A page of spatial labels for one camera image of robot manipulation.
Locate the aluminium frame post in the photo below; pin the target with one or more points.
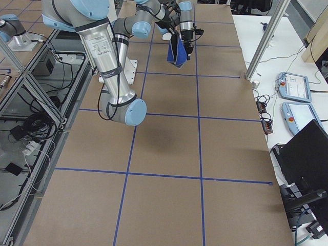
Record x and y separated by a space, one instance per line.
267 36

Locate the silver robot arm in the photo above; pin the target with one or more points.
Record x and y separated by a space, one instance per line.
106 45
186 23

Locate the blue and grey towel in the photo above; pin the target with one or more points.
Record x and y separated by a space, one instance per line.
177 55

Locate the small metal cylinder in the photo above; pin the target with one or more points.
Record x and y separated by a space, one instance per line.
255 84

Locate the lower blue teach pendant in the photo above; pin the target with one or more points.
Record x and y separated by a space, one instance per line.
298 115

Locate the blue teach pendant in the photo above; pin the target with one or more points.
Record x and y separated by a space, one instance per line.
294 87
298 115

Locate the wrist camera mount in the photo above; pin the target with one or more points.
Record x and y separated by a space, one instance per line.
198 32

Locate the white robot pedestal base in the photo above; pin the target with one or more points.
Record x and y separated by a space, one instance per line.
130 66

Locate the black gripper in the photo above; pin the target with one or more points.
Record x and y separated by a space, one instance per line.
186 36
173 29

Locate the aluminium frame shelving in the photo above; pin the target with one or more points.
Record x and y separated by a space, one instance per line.
36 106

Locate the upper blue teach pendant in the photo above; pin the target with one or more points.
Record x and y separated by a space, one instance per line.
294 87

